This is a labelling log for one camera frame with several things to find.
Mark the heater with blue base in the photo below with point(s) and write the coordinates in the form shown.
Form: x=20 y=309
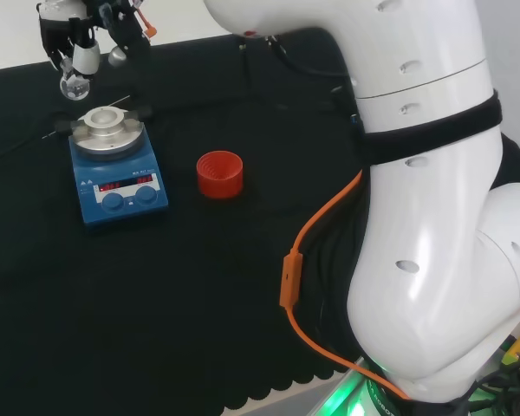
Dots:
x=121 y=212

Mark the black bench cloth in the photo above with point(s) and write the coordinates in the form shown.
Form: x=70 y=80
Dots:
x=134 y=303

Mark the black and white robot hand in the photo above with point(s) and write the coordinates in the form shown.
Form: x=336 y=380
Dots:
x=86 y=58

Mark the thin metal probe rod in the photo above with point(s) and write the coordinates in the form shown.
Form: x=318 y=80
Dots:
x=119 y=100

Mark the clear round-bottom flask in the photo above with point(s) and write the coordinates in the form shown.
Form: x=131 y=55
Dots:
x=74 y=89

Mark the pale grey base board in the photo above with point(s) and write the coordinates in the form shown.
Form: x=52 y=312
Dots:
x=312 y=394

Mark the red ribbed flask holder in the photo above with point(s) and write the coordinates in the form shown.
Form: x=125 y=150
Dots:
x=219 y=184

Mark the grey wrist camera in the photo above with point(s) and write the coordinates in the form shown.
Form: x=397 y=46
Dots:
x=117 y=57

